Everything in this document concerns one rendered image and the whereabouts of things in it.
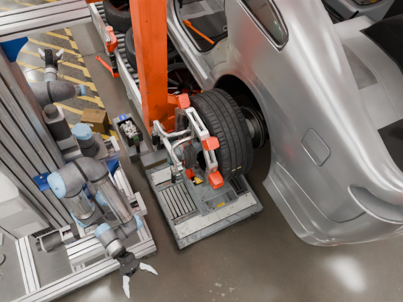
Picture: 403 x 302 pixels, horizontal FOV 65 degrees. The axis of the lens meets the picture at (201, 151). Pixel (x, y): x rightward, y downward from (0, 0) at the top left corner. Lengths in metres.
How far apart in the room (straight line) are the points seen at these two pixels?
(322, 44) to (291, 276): 1.95
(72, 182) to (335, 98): 1.23
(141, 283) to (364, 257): 1.93
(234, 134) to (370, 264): 1.83
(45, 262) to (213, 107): 1.69
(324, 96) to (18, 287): 2.37
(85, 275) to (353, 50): 2.76
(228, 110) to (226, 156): 0.29
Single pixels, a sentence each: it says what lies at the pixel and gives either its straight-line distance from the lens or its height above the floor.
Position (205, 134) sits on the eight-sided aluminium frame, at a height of 1.12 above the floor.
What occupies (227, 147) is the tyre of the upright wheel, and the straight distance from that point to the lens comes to 2.00.
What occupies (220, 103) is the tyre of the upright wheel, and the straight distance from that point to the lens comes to 2.07.
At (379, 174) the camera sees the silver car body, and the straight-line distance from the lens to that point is 1.52.
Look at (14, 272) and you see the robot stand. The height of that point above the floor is 0.21.
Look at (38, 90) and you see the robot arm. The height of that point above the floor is 1.46.
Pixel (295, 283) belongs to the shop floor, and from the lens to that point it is 2.95.
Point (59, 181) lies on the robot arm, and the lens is 1.51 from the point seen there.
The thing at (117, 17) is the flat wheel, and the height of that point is 0.47.
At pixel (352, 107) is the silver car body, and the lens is 1.56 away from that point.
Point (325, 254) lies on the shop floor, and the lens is 3.12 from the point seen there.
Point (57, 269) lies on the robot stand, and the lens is 2.72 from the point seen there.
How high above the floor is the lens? 2.74
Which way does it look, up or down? 58 degrees down
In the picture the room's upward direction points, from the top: 9 degrees clockwise
